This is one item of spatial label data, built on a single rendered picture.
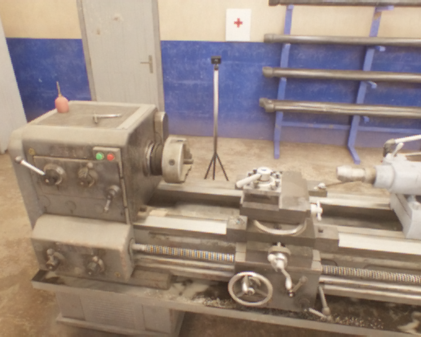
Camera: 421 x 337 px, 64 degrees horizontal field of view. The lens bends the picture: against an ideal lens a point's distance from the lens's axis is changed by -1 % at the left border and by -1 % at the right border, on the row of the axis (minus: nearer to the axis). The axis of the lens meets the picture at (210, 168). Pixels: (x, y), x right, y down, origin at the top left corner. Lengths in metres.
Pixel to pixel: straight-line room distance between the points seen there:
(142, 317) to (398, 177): 1.63
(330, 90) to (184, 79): 1.97
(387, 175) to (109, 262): 1.45
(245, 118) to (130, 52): 1.82
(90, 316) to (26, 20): 4.35
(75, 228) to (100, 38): 3.59
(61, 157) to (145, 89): 3.35
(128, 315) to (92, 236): 0.65
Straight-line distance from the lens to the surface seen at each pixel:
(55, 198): 1.96
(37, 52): 5.74
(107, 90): 5.26
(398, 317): 2.16
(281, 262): 1.53
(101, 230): 1.85
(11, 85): 5.35
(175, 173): 1.75
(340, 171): 1.81
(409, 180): 1.85
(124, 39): 4.99
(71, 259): 1.98
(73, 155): 1.75
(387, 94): 4.99
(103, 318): 2.41
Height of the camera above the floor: 1.91
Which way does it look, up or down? 28 degrees down
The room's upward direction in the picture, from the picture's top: straight up
